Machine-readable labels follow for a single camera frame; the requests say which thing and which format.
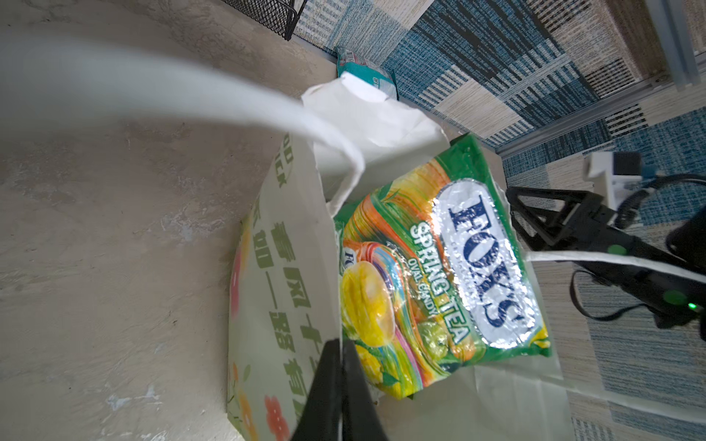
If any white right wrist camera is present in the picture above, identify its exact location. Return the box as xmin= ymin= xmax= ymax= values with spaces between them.
xmin=583 ymin=152 xmax=657 ymax=211

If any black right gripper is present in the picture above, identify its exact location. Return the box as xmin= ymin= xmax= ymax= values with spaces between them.
xmin=506 ymin=187 xmax=662 ymax=261

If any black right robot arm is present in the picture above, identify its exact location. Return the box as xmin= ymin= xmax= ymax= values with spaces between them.
xmin=507 ymin=187 xmax=705 ymax=339

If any teal tissue pack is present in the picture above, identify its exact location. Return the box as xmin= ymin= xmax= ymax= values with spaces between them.
xmin=336 ymin=45 xmax=399 ymax=100

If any white illustrated paper bag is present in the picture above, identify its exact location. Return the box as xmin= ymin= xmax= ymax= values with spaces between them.
xmin=1 ymin=32 xmax=705 ymax=440

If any yellow Fox's candy bag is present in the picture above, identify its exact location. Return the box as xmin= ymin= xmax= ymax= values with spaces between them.
xmin=335 ymin=135 xmax=551 ymax=399

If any black wire shelf rack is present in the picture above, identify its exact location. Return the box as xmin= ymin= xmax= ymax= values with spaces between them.
xmin=222 ymin=0 xmax=308 ymax=40

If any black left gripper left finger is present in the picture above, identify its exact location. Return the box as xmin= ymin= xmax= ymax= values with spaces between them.
xmin=290 ymin=339 xmax=343 ymax=441

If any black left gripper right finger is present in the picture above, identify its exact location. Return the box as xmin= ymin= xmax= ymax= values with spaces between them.
xmin=342 ymin=340 xmax=389 ymax=441

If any black corrugated cable conduit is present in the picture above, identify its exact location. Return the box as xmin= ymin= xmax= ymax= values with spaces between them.
xmin=614 ymin=173 xmax=706 ymax=230

